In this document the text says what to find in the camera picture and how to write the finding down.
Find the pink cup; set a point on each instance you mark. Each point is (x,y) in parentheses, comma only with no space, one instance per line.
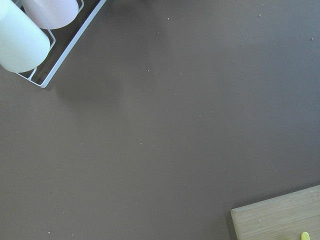
(51,14)

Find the white cup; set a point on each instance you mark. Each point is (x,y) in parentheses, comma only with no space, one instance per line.
(23,45)

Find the white cup rack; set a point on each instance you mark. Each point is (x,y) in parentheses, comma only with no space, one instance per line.
(62,40)

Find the wooden cutting board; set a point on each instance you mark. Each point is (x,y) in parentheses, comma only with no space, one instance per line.
(284,217)

